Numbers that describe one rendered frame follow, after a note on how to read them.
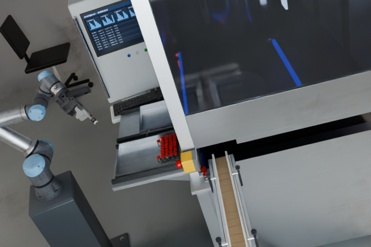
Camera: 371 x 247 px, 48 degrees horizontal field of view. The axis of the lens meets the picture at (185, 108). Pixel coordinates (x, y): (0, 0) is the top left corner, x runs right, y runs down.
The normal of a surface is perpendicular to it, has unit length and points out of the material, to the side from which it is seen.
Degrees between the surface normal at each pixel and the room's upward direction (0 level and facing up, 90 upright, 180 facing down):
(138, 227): 0
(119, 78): 90
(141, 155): 0
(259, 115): 90
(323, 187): 90
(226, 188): 0
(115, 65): 90
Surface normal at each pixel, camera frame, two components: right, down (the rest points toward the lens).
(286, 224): 0.07, 0.55
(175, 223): -0.25, -0.80
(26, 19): 0.28, 0.48
